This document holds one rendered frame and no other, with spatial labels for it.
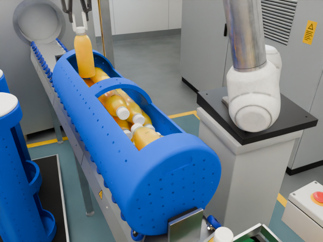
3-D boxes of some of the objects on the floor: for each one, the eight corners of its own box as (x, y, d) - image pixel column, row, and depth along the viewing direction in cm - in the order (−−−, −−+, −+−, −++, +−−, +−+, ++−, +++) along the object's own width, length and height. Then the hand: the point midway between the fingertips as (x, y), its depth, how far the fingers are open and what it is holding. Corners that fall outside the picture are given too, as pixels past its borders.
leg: (62, 140, 277) (49, 81, 244) (64, 143, 273) (50, 84, 240) (56, 141, 275) (42, 83, 242) (58, 145, 271) (43, 85, 238)
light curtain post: (121, 158, 254) (99, -67, 164) (123, 162, 249) (102, -68, 160) (115, 160, 251) (89, -68, 162) (117, 163, 247) (92, -68, 157)
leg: (93, 209, 204) (80, 139, 171) (95, 214, 200) (82, 143, 167) (85, 212, 202) (70, 141, 169) (87, 218, 198) (72, 146, 165)
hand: (79, 22), depth 113 cm, fingers closed on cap, 4 cm apart
